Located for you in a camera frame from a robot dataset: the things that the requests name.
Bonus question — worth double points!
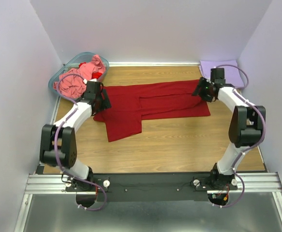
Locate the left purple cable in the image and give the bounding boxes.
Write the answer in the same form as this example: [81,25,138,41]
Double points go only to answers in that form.
[53,73,107,211]

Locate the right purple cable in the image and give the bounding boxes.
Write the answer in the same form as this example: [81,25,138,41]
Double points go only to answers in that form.
[212,64,267,209]

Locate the clear blue plastic bin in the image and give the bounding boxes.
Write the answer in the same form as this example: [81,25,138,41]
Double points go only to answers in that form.
[48,52,110,101]

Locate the purple cable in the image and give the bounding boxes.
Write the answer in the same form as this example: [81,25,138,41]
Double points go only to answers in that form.
[212,64,267,209]
[53,73,107,211]

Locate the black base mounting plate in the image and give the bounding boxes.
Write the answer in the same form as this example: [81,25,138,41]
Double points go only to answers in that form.
[65,171,238,205]

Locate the folded lavender t shirt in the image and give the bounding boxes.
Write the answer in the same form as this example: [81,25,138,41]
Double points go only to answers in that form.
[199,60,245,87]

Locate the pink t shirt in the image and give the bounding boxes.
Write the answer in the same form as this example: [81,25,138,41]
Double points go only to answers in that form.
[53,54,106,99]

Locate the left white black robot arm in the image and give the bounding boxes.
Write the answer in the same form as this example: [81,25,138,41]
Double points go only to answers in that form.
[40,81,111,191]

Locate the dark red t shirt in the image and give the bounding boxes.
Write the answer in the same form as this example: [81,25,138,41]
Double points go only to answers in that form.
[93,80,210,142]

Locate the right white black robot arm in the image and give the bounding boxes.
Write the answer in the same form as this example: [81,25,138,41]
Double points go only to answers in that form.
[193,65,266,190]

